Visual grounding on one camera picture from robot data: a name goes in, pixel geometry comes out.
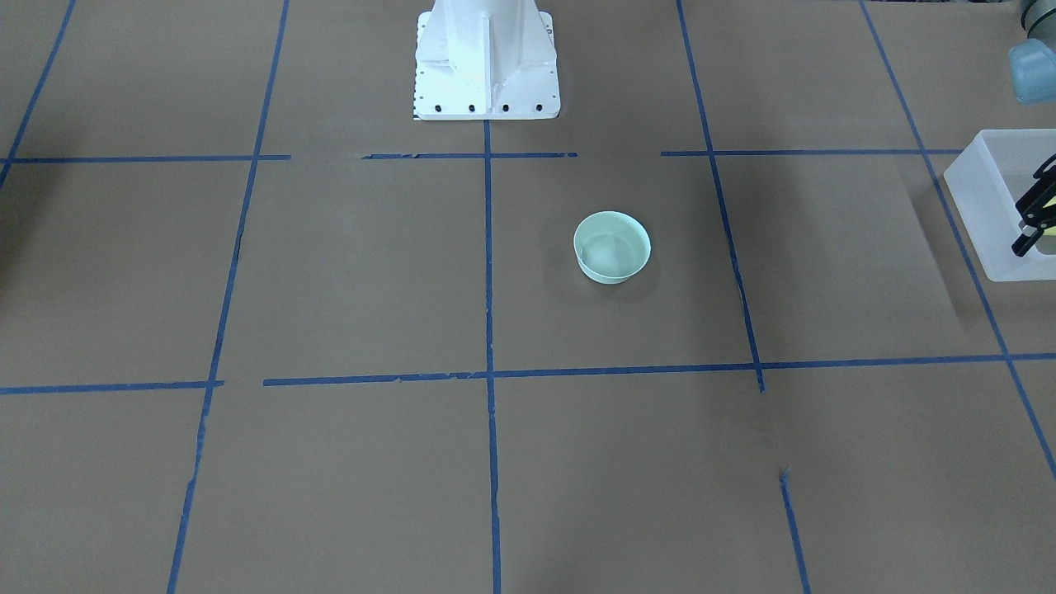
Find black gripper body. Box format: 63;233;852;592
1015;154;1055;236

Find mint green bowl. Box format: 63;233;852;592
573;210;653;285

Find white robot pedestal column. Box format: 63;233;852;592
412;1;562;120

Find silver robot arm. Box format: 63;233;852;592
1008;1;1055;258

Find translucent plastic storage box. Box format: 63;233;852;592
944;128;1055;282

